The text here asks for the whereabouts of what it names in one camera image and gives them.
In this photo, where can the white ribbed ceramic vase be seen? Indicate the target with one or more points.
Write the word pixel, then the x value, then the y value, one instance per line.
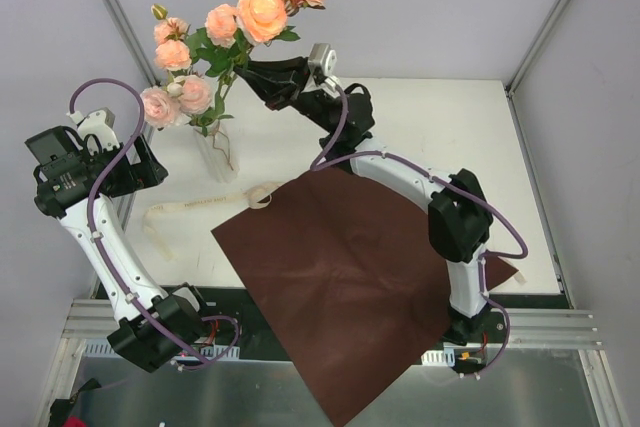
pixel 219 155

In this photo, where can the left aluminium frame post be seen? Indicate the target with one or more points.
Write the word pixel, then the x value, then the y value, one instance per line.
pixel 131 41

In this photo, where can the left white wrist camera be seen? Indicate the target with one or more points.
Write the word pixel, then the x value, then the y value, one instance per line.
pixel 99 123

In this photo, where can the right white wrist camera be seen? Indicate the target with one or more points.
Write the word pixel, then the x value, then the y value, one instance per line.
pixel 321 63

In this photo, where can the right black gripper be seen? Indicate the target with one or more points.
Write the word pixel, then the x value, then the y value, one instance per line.
pixel 298 85

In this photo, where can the aluminium frame post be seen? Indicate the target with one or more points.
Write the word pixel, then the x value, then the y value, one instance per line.
pixel 541 37
pixel 131 41

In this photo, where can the right aluminium frame post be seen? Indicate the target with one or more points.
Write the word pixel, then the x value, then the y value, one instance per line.
pixel 541 37

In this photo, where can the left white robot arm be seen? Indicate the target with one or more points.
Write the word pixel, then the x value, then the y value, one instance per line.
pixel 95 226

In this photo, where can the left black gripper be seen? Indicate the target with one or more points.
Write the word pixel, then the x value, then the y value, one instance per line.
pixel 138 167

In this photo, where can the pink rose stem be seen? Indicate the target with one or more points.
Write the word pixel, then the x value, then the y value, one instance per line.
pixel 280 2
pixel 225 46
pixel 184 98

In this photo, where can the cream printed ribbon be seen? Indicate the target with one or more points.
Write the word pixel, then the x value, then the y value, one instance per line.
pixel 256 197

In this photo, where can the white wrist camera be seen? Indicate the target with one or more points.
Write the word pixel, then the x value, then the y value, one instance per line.
pixel 99 123
pixel 321 63

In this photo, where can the red wrapping paper sheet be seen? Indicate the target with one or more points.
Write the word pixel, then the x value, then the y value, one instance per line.
pixel 342 270

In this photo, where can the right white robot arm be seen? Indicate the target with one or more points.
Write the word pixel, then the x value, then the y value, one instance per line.
pixel 458 220

